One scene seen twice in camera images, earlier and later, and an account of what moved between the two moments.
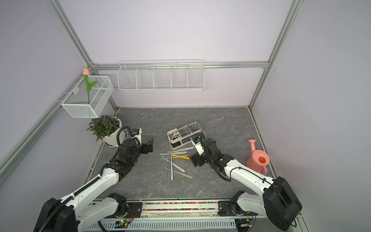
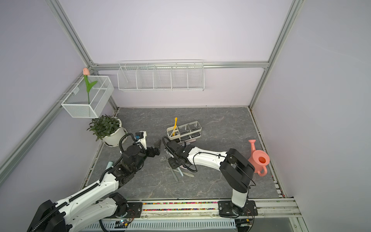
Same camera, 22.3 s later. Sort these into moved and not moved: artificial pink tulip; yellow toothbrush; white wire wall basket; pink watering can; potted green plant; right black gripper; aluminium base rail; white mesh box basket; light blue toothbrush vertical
Moved: right black gripper; light blue toothbrush vertical; yellow toothbrush
Not moved: pink watering can; aluminium base rail; white mesh box basket; potted green plant; white wire wall basket; artificial pink tulip
